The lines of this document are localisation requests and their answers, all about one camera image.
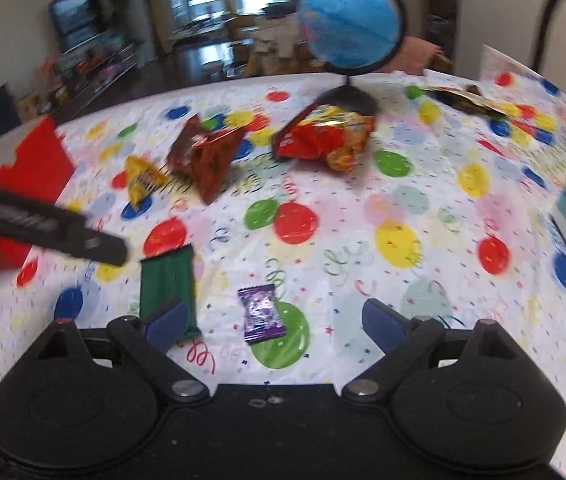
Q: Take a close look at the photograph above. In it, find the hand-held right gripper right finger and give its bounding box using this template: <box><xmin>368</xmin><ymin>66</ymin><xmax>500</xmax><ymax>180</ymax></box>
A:
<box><xmin>342</xmin><ymin>298</ymin><xmax>531</xmax><ymax>405</ymax></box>

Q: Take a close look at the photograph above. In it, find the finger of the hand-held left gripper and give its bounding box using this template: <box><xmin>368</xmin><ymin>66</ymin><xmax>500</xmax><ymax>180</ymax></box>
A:
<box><xmin>60</xmin><ymin>212</ymin><xmax>130</xmax><ymax>267</ymax></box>

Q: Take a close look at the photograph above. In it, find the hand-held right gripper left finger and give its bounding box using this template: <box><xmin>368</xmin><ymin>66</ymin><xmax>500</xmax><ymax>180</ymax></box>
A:
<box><xmin>10</xmin><ymin>297</ymin><xmax>211</xmax><ymax>406</ymax></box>

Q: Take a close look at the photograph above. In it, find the green snack packet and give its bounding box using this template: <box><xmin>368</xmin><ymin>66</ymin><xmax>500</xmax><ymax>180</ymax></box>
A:
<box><xmin>139</xmin><ymin>245</ymin><xmax>202</xmax><ymax>337</ymax></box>

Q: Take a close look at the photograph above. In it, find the red and white cardboard box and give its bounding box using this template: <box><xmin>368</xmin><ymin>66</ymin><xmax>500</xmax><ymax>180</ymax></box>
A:
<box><xmin>0</xmin><ymin>115</ymin><xmax>76</xmax><ymax>273</ymax></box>

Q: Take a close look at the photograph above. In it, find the yellow snack packet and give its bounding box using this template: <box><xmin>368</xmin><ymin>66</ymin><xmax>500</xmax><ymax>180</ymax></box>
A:
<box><xmin>124</xmin><ymin>155</ymin><xmax>171</xmax><ymax>211</ymax></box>

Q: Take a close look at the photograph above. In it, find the purple candy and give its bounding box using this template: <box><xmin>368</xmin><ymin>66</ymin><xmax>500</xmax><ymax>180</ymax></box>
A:
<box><xmin>237</xmin><ymin>284</ymin><xmax>278</xmax><ymax>343</ymax></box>

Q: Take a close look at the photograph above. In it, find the brown snack bag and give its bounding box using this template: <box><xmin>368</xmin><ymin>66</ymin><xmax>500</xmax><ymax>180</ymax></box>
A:
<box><xmin>165</xmin><ymin>114</ymin><xmax>248</xmax><ymax>206</ymax></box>

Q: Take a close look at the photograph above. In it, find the red snack bag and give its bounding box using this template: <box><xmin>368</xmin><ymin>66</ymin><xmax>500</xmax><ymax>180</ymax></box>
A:
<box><xmin>272</xmin><ymin>104</ymin><xmax>376</xmax><ymax>173</ymax></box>

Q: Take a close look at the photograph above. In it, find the balloon print tablecloth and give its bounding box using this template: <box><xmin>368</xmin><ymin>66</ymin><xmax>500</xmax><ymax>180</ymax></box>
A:
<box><xmin>0</xmin><ymin>45</ymin><xmax>566</xmax><ymax>480</ymax></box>

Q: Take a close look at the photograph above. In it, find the dark television cabinet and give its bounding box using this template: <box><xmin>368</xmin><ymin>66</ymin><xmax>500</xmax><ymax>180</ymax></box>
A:
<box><xmin>18</xmin><ymin>35</ymin><xmax>144</xmax><ymax>116</ymax></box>

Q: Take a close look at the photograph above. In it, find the flat screen television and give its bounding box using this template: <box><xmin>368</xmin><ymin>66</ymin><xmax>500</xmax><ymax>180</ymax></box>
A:
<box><xmin>49</xmin><ymin>0</ymin><xmax>106</xmax><ymax>51</ymax></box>

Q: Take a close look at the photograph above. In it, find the brown gold snack packet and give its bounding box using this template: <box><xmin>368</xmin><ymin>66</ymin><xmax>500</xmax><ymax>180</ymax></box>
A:
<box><xmin>420</xmin><ymin>84</ymin><xmax>508</xmax><ymax>120</ymax></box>

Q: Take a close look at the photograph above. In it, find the sofa with cream cover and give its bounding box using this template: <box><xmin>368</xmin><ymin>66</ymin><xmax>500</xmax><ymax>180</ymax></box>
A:
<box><xmin>248</xmin><ymin>10</ymin><xmax>314</xmax><ymax>76</ymax></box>

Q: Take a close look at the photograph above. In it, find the pink cloth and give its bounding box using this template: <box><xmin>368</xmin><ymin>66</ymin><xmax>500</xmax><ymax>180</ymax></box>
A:
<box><xmin>403</xmin><ymin>36</ymin><xmax>456</xmax><ymax>75</ymax></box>

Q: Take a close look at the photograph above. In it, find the blue desk globe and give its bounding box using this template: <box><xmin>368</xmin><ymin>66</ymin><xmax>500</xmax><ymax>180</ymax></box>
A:
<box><xmin>295</xmin><ymin>0</ymin><xmax>408</xmax><ymax>111</ymax></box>

